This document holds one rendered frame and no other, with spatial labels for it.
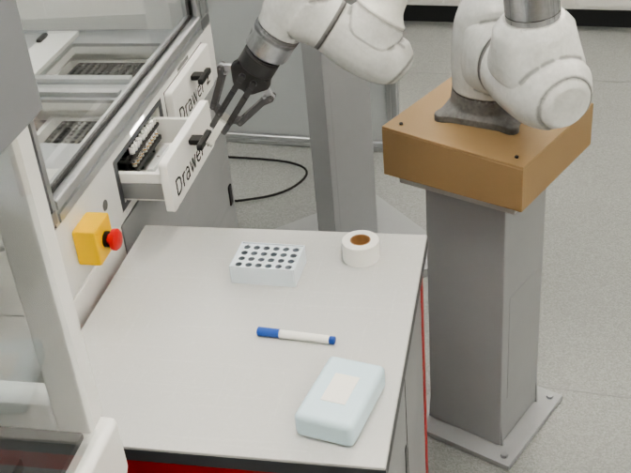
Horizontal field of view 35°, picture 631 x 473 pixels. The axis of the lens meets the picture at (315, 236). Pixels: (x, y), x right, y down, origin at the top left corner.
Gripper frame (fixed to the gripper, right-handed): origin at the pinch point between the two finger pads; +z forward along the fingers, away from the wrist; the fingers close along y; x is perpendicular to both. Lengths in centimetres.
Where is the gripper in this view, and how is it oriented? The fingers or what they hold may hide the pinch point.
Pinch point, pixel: (217, 129)
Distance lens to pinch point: 205.0
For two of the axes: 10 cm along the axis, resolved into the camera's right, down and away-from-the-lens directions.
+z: -5.0, 6.7, 5.6
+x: -1.9, 5.4, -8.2
